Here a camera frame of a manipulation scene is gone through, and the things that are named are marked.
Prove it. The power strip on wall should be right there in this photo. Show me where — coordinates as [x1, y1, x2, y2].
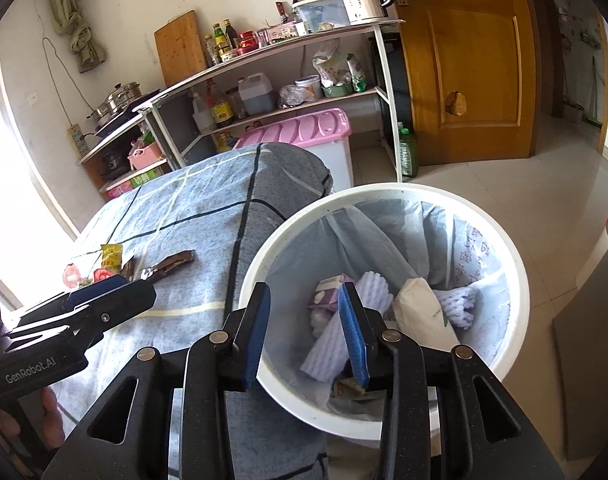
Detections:
[66, 124, 89, 158]

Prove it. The wooden cutting board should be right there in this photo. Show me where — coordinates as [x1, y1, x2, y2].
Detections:
[154, 10, 207, 87]

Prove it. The clear plastic storage bin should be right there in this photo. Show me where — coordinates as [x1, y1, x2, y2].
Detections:
[293, 0, 351, 34]

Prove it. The steel pot with lid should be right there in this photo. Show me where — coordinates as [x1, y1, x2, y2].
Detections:
[87, 81, 142, 124]

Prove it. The white jerry can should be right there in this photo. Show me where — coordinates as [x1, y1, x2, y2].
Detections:
[238, 73, 277, 116]

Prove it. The white trash bin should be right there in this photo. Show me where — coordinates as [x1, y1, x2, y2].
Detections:
[236, 181, 532, 442]

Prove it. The white metal shelf rack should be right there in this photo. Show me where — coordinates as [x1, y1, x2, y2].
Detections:
[80, 18, 397, 198]

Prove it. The wooden door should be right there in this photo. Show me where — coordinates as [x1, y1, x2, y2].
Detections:
[396, 0, 539, 165]

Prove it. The blue checked tablecloth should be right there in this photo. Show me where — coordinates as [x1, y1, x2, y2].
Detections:
[52, 143, 332, 479]

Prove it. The yellow snack packet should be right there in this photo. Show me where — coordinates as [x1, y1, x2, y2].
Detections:
[100, 244, 123, 273]

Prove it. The beige paper bag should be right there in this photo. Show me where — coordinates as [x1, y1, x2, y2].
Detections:
[393, 278, 459, 351]

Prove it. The purple milk carton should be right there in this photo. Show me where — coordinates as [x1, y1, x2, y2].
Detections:
[308, 274, 354, 312]

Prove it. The person's left hand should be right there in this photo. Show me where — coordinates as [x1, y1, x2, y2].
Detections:
[0, 387, 65, 450]

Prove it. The pink plastic basket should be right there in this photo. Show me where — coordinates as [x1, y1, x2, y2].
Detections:
[127, 141, 163, 170]

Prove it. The brown chocolate bar wrapper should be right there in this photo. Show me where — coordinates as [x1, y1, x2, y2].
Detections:
[140, 250, 194, 283]

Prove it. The green glass bottle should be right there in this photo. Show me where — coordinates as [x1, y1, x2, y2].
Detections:
[398, 122, 419, 178]

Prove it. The red lid plastic cup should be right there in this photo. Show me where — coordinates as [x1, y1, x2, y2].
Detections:
[62, 263, 82, 289]

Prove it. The red round foil lid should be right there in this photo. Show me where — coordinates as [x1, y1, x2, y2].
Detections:
[92, 268, 115, 283]

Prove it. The white foam fruit net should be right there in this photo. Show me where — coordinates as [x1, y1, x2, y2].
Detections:
[433, 287, 478, 330]

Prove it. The soy sauce bottle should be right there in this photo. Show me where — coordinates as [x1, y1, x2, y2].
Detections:
[206, 79, 235, 127]

